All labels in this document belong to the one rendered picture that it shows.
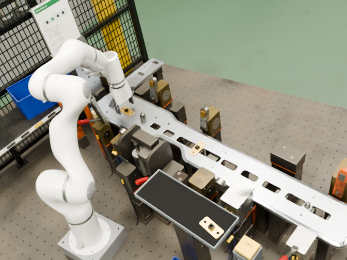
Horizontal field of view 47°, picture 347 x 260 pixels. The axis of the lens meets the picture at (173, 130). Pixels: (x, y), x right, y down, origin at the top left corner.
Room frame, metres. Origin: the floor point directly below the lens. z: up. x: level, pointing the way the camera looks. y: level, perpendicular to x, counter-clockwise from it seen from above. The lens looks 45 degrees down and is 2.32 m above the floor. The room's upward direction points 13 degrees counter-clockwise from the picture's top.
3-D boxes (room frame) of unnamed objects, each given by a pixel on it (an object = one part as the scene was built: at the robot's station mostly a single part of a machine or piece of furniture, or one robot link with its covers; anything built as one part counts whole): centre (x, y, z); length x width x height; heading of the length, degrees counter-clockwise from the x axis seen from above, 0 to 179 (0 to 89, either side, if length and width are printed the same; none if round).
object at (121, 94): (1.54, 0.21, 1.14); 0.10 x 0.07 x 0.11; 130
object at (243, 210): (0.81, -0.16, 0.90); 0.13 x 0.08 x 0.41; 130
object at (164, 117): (1.17, -0.11, 1.00); 1.38 x 0.22 x 0.02; 40
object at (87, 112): (1.52, 0.40, 0.95); 0.03 x 0.01 x 0.50; 40
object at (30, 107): (1.76, 0.63, 1.09); 0.30 x 0.17 x 0.13; 120
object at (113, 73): (1.54, 0.22, 1.28); 0.09 x 0.08 x 0.13; 69
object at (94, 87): (1.75, 0.37, 1.17); 0.12 x 0.01 x 0.34; 130
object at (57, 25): (2.03, 0.49, 1.30); 0.23 x 0.02 x 0.31; 130
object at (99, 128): (1.43, 0.35, 0.87); 0.10 x 0.07 x 0.35; 130
